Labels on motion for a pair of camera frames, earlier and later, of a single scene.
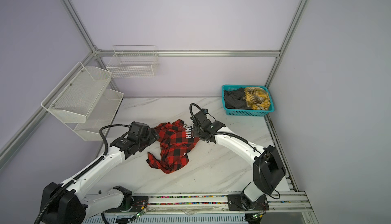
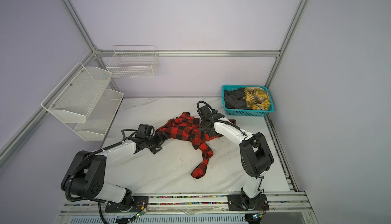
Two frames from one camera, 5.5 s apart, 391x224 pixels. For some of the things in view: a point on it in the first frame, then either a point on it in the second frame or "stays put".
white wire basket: x=133 y=61 stays put
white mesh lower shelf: x=101 y=114 stays put
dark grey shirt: x=235 y=99 stays put
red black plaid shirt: x=176 y=140 to x=184 y=127
